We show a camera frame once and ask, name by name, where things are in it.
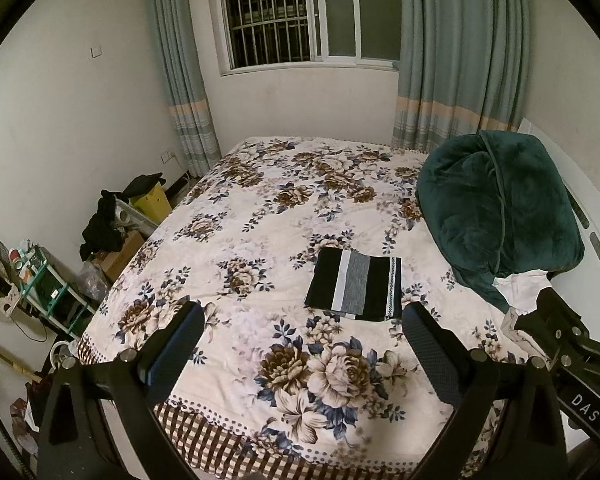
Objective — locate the black cloth on box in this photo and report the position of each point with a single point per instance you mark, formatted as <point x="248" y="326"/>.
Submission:
<point x="142" y="185"/>

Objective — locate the wide grey-green curtain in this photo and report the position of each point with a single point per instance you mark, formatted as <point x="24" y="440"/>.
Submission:
<point x="455" y="50"/>

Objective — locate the white garment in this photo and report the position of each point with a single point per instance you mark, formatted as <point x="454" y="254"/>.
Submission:
<point x="522" y="287"/>

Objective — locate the clear plastic bag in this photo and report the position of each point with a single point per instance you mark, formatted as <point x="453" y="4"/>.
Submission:
<point x="94" y="282"/>

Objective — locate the wall outlet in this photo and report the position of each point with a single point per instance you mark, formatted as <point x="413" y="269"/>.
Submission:
<point x="167" y="155"/>

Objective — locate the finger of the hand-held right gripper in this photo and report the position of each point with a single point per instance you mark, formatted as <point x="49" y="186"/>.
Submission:
<point x="555" y="325"/>

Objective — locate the barred window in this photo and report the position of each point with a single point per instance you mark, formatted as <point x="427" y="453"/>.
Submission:
<point x="305" y="10"/>

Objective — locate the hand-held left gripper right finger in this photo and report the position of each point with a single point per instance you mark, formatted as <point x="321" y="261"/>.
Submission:
<point x="430" y="355"/>

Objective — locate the green shelf rack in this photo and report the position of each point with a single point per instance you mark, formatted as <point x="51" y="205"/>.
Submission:
<point x="45" y="290"/>

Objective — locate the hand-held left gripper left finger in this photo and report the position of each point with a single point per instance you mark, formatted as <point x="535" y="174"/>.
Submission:
<point x="172" y="355"/>

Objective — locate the pink folded clothes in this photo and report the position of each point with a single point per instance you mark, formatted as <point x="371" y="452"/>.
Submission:
<point x="510" y="322"/>

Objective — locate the wall switch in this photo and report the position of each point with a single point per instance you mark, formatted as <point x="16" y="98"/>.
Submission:
<point x="96" y="51"/>

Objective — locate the black clothes pile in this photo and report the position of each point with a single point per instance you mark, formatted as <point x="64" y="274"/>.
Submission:
<point x="102" y="227"/>

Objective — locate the narrow grey-green curtain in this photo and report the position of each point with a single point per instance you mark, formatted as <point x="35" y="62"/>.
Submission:
<point x="180" y="60"/>

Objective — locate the yellow box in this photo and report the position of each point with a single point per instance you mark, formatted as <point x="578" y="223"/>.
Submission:
<point x="152" y="205"/>

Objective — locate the white headboard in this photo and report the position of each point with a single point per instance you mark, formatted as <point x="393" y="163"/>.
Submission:
<point x="580" y="190"/>

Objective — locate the cardboard box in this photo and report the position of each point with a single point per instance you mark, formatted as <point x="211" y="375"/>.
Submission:
<point x="122" y="255"/>

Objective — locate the floral bedspread bed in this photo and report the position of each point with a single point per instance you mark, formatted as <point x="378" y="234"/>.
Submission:
<point x="280" y="210"/>

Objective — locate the straw broom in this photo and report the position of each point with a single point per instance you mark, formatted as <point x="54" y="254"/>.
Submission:
<point x="7" y="357"/>

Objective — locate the dark green plush blanket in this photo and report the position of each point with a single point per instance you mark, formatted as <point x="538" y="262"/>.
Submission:
<point x="495" y="210"/>

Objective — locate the striped knit sweater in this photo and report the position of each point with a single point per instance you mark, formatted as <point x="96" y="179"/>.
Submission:
<point x="355" y="282"/>

